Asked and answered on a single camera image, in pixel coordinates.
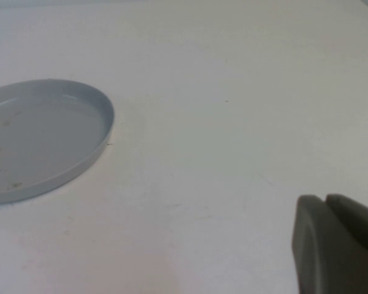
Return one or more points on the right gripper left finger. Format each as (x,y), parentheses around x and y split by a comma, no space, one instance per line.
(325,251)

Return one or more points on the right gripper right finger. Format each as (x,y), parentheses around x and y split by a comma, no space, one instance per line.
(358,220)

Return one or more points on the grey-blue round plate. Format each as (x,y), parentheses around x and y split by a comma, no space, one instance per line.
(49,137)

